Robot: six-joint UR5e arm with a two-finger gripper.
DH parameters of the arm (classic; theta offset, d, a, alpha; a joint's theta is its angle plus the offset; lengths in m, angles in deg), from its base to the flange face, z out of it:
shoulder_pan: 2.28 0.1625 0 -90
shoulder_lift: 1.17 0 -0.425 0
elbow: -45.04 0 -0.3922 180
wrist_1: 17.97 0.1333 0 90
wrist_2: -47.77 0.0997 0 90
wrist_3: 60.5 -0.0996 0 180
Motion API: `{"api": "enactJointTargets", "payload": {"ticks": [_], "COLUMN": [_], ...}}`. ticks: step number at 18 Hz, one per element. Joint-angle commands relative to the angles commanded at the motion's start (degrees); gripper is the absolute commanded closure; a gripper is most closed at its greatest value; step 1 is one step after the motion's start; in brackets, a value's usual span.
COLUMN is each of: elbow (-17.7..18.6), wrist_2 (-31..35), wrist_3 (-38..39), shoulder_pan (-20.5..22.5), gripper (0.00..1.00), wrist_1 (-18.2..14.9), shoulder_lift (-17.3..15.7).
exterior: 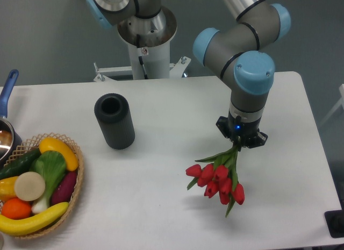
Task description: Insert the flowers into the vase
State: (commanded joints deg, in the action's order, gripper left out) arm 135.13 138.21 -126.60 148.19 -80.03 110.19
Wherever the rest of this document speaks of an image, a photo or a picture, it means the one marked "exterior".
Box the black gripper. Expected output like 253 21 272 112
216 114 268 148

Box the red tulip bouquet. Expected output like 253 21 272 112
185 145 245 217

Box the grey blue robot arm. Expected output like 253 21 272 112
86 0 291 148

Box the dark grey ribbed vase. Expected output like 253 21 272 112
94 93 135 149

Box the black device at table edge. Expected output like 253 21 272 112
324 210 343 238

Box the purple eggplant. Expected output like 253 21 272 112
51 172 77 205

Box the green bok choy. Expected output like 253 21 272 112
30 151 66 215

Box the woven wicker basket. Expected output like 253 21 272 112
4 133 84 239

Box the beige round disc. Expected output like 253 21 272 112
14 172 46 202

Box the green cucumber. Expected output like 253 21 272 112
1 148 41 180

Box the yellow banana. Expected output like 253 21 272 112
1 202 69 236

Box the orange fruit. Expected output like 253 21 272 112
1 198 31 220

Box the yellow bell pepper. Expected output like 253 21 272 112
0 176 18 203

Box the white chair frame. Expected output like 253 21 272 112
319 84 344 127

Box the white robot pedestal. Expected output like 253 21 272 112
94 6 191 82

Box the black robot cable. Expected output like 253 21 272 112
135 34 149 80

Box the blue handled saucepan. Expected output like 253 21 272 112
1 69 22 168

